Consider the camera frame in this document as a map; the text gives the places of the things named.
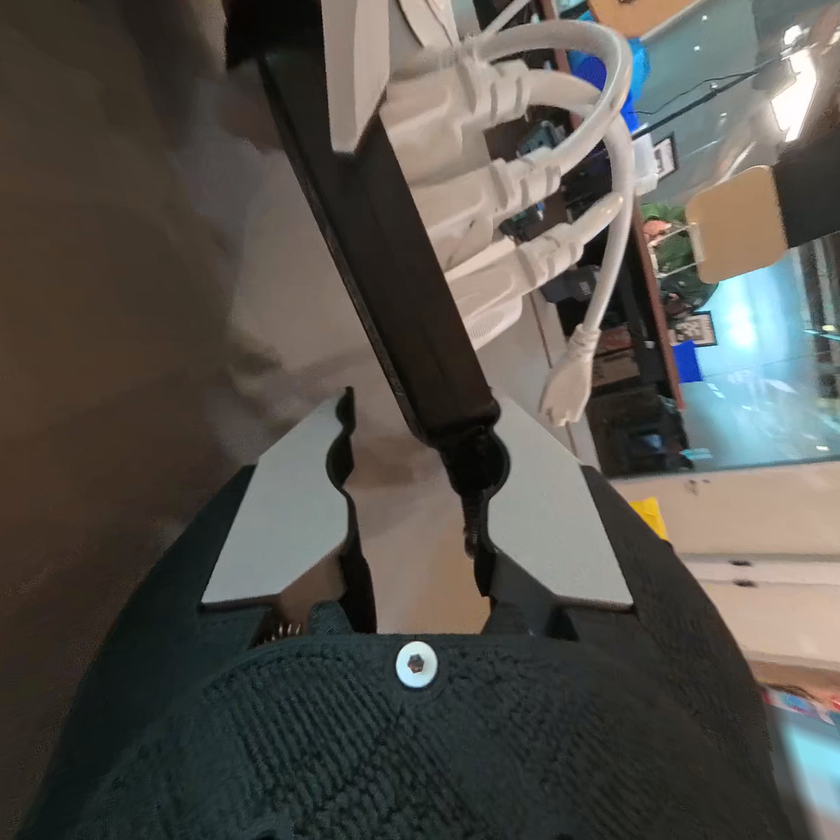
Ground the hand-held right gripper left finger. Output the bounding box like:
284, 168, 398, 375
200, 386, 379, 634

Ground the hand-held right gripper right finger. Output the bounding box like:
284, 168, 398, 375
471, 386, 635, 641

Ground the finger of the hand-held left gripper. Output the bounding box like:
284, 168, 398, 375
320, 0, 396, 156

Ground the white power plug with cable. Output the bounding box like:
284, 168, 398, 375
538, 118, 639, 429
387, 20, 635, 193
446, 193, 626, 350
413, 156, 564, 265

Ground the black power strip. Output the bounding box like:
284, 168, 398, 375
226, 0, 506, 560

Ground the yellow box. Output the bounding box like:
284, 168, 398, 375
627, 497, 669, 541

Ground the dark equipment case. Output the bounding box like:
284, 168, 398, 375
584, 384, 694, 478

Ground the white cabinet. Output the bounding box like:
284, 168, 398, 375
610, 459, 840, 665

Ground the blue container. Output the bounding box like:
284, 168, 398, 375
570, 38, 652, 129

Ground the wooden counter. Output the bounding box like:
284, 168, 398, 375
626, 128, 686, 411

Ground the wooden board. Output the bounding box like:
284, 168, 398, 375
586, 0, 704, 38

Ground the black monitor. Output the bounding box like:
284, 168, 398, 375
773, 139, 840, 249

